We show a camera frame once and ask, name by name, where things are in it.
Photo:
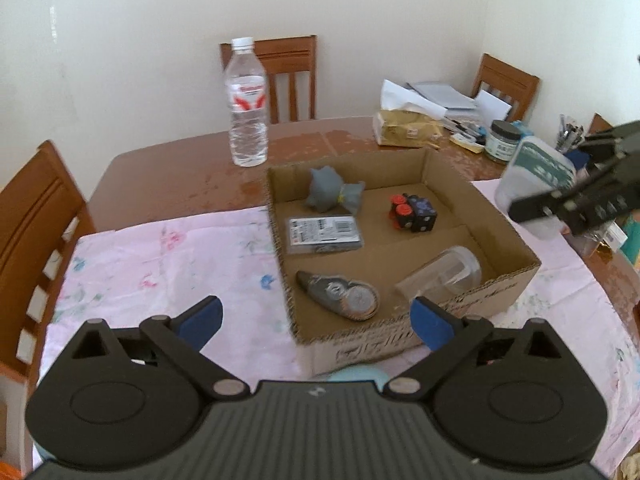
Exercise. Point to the small jar with black lid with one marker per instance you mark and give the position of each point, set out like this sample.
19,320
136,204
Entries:
502,142

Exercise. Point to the light blue oval case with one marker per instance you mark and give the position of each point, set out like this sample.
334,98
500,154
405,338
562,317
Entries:
352,377

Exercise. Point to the green and white box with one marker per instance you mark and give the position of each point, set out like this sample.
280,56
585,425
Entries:
535,175

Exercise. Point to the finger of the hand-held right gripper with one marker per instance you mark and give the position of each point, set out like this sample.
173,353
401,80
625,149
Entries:
612,142
595,200

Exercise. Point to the clear plastic cup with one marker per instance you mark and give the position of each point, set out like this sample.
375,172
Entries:
440,275

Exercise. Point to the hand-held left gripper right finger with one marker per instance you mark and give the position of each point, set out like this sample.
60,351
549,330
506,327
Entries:
430,325

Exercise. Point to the wooden chair back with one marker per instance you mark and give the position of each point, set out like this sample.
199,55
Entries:
290,60

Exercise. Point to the black cube with red caps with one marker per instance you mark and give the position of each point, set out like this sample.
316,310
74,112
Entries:
415,215

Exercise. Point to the pink floral cloth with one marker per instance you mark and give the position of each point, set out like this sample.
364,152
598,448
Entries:
175,270

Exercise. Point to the pile of white papers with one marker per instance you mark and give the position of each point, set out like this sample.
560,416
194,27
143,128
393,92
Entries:
450,97

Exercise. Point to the grey correction tape dispenser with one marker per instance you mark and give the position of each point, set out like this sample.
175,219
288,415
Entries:
345,297

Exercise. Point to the wooden chair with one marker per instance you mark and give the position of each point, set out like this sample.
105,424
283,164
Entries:
290,60
602,124
35,220
505,80

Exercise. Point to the brown cardboard box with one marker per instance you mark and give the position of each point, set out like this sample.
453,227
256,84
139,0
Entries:
380,255

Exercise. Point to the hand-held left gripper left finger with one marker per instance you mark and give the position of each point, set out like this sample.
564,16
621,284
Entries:
202,317

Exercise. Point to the colourful paper bag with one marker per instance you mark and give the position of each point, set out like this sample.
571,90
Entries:
632,245

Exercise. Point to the bunch of loose pens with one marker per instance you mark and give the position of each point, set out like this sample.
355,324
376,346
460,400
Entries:
467,132

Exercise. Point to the gold tissue pack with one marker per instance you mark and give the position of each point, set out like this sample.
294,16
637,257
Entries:
405,127

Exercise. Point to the small clear card pack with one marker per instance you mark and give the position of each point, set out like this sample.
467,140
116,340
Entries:
322,232

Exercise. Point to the white medicine box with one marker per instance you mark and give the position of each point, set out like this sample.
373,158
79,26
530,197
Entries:
615,235

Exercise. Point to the clear plastic water bottle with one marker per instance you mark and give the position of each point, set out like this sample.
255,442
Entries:
246,110

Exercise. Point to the large clear jar black lid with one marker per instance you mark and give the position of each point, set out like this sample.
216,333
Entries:
582,245

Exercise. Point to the holder full of pens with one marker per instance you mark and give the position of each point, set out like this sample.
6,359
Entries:
570,135

